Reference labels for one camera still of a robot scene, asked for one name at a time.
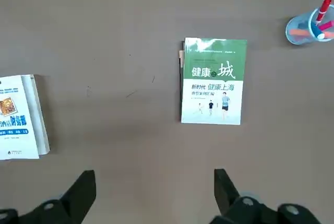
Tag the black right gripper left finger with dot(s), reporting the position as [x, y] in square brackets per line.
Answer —
[78, 195]

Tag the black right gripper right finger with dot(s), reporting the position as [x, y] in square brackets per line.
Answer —
[225, 192]

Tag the white blue cover book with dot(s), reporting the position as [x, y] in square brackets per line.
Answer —
[15, 119]

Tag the green white cover book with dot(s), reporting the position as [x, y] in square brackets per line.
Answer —
[214, 57]

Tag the orange marker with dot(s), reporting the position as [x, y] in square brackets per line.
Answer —
[298, 32]

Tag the clear plastic pen cup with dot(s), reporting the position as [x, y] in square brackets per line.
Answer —
[293, 25]

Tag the blue marker white cap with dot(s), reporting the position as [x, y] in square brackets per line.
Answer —
[321, 36]

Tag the magenta marker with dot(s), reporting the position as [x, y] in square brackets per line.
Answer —
[327, 25]

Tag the red marker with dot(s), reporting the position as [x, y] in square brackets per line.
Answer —
[324, 7]

